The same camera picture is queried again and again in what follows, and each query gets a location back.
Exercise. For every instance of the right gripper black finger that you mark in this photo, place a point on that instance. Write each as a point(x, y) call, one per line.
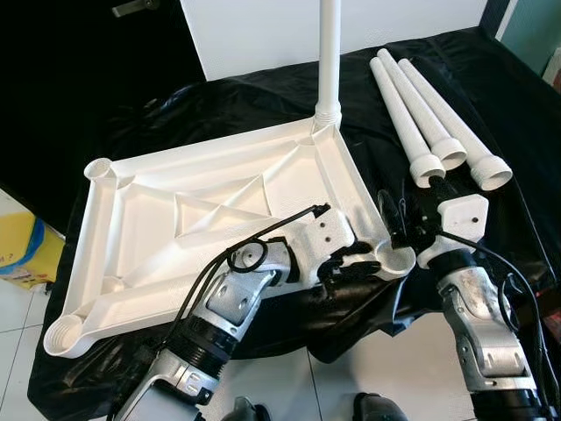
point(393, 219)
point(426, 191)

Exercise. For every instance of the white plastic table leg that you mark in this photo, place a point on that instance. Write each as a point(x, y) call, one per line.
point(401, 118)
point(447, 114)
point(414, 96)
point(330, 61)

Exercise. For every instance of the white plastic table top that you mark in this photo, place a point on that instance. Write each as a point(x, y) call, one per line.
point(149, 246)

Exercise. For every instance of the black plastic sheet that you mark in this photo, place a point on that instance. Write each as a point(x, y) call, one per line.
point(517, 132)

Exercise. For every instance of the robot right leg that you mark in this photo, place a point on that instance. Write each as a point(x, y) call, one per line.
point(377, 408)

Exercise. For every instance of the robot leg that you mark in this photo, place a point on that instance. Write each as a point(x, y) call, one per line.
point(377, 408)
point(245, 410)

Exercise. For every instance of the robot left leg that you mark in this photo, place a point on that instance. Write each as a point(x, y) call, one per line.
point(245, 410)

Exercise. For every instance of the brown wooden cabinet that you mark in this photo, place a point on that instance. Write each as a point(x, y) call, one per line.
point(555, 70)

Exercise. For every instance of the yellow box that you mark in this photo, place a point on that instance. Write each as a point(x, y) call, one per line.
point(22, 250)

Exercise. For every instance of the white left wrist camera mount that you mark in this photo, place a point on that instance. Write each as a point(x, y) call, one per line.
point(326, 232)

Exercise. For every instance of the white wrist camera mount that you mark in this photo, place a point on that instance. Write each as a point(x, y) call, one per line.
point(326, 232)
point(460, 219)

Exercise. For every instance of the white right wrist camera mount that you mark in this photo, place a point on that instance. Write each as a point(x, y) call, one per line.
point(460, 219)

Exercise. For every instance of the dark grey door frame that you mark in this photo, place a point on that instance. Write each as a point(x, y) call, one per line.
point(498, 16)

